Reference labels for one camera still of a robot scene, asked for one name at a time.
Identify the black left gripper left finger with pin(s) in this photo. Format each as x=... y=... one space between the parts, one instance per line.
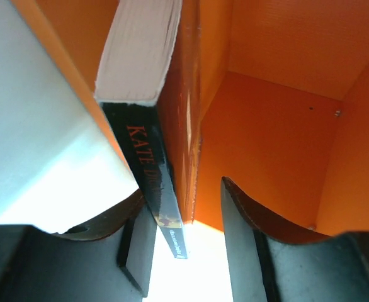
x=107 y=258

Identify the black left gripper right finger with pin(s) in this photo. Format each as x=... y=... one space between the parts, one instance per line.
x=271 y=258

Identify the dark brown sunset book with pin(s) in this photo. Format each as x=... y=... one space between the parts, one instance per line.
x=132 y=85

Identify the orange two-shelf cabinet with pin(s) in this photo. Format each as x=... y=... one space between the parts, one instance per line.
x=285 y=109

